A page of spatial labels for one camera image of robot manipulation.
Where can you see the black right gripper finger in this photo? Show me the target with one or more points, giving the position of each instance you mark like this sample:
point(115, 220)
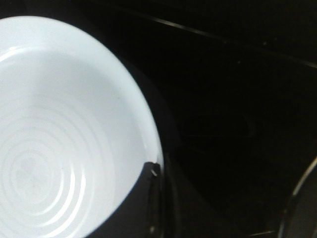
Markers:
point(140, 213)

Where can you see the light blue plate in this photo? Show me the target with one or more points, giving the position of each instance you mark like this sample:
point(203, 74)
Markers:
point(76, 132)

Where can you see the black glass gas hob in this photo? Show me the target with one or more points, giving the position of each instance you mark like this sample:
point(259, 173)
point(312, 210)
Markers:
point(236, 82)

